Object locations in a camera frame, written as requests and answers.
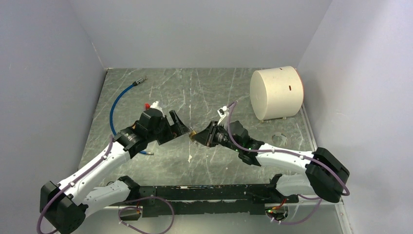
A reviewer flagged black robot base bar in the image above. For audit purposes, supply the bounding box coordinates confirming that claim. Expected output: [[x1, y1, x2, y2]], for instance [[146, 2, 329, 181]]
[[107, 183, 299, 217]]

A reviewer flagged cream cylindrical container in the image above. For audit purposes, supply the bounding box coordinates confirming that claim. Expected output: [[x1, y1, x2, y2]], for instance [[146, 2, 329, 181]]
[[249, 66, 304, 120]]

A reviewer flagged blue cable with connectors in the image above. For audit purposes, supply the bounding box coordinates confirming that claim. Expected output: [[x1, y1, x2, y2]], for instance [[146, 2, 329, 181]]
[[109, 76, 154, 156]]

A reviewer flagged clear tape ring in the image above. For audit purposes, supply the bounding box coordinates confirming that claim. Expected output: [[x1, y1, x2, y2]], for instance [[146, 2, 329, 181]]
[[271, 133, 288, 147]]

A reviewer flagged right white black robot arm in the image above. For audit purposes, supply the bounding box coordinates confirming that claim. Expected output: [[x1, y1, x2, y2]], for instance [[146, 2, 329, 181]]
[[190, 121, 350, 203]]

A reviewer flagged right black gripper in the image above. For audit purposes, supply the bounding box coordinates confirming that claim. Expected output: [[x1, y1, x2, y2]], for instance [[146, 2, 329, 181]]
[[192, 120, 241, 152]]

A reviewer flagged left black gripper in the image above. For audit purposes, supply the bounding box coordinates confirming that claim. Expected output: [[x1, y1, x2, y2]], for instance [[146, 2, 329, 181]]
[[147, 110, 189, 145]]

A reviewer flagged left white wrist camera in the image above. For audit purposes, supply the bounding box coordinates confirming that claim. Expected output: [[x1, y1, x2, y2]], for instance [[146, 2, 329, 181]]
[[145, 101, 163, 112]]

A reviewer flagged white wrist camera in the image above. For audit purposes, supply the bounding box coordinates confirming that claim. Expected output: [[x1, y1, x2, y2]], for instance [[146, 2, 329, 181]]
[[217, 106, 229, 125], [145, 101, 163, 112]]

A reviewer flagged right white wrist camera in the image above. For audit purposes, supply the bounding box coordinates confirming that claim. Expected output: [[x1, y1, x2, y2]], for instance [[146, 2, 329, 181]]
[[217, 106, 229, 125]]

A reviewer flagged small brass padlock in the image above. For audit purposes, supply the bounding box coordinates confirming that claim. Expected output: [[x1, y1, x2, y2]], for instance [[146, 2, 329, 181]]
[[188, 130, 197, 142]]

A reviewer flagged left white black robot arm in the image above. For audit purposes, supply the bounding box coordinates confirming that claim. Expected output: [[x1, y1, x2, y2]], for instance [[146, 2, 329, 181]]
[[36, 105, 190, 234]]

